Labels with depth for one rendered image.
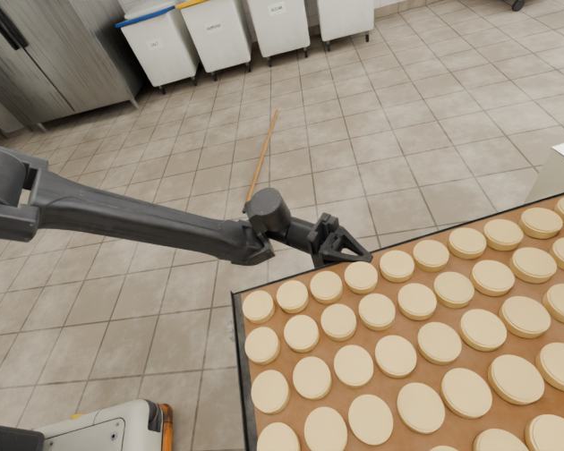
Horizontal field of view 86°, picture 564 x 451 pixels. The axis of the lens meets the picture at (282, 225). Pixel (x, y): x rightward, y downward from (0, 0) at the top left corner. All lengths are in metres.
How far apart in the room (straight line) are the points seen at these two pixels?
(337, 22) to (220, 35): 1.17
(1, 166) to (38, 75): 3.76
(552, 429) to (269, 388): 0.31
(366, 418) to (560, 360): 0.23
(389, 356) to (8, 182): 0.50
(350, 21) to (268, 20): 0.81
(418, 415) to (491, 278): 0.21
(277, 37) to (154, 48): 1.28
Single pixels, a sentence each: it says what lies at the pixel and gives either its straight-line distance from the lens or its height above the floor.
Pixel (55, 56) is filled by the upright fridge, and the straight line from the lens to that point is 4.02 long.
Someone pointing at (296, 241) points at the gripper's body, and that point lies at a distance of 0.55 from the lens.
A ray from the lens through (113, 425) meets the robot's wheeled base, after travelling 1.37.
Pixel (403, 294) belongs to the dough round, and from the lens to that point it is 0.48.
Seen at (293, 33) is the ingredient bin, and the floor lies 0.28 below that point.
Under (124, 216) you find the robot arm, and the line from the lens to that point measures 0.47.
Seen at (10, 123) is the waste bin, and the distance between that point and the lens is 5.37.
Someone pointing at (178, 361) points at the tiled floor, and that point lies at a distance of 1.64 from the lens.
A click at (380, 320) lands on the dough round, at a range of 0.46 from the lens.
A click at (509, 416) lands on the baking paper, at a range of 0.48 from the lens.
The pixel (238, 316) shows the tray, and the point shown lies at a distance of 0.53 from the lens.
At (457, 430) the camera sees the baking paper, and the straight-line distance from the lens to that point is 0.46.
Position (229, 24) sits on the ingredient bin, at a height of 0.50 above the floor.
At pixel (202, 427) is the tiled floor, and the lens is 1.51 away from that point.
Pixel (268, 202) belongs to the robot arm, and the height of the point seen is 1.00.
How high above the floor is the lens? 1.35
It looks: 48 degrees down
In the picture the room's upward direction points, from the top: 20 degrees counter-clockwise
